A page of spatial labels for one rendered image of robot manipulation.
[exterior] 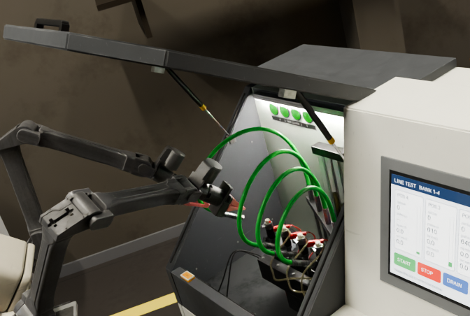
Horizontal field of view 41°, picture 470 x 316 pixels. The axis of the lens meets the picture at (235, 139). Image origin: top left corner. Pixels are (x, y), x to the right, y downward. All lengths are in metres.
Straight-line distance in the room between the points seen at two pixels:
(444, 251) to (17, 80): 2.96
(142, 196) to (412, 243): 0.70
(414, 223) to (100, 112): 2.74
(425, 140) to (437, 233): 0.23
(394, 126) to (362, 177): 0.19
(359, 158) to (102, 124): 2.59
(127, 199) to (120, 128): 2.44
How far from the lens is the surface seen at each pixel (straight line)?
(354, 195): 1.73
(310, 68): 2.20
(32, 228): 2.13
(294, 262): 1.85
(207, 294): 2.13
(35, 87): 3.98
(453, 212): 1.53
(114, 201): 1.60
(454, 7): 4.61
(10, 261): 1.91
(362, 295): 1.83
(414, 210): 1.59
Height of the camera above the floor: 2.19
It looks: 23 degrees down
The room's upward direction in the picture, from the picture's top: 15 degrees counter-clockwise
